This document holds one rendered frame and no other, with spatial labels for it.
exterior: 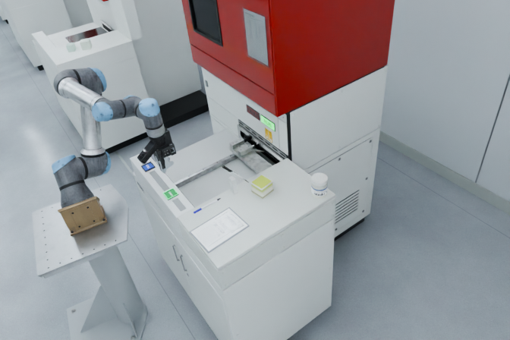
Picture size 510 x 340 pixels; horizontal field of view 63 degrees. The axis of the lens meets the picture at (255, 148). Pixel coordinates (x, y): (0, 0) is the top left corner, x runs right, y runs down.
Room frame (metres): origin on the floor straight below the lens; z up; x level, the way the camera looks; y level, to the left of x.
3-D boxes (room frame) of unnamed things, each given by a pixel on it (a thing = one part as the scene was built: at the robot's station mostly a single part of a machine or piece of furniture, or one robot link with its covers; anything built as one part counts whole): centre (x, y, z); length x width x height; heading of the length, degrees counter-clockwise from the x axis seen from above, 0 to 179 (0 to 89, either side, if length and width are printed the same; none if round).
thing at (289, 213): (1.30, 0.02, 0.89); 0.62 x 0.35 x 0.14; 122
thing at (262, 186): (1.38, -0.01, 1.00); 0.07 x 0.07 x 0.07; 41
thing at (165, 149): (1.45, 0.40, 1.25); 0.09 x 0.08 x 0.12; 122
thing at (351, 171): (2.14, -0.24, 0.41); 0.82 x 0.71 x 0.82; 32
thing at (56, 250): (1.45, 0.88, 0.75); 0.45 x 0.44 x 0.13; 113
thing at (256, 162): (1.74, 0.01, 0.87); 0.36 x 0.08 x 0.03; 32
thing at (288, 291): (1.56, 0.18, 0.41); 0.97 x 0.64 x 0.82; 32
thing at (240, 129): (1.80, -0.03, 0.89); 0.44 x 0.02 x 0.10; 32
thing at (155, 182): (1.55, 0.48, 0.89); 0.55 x 0.09 x 0.14; 32
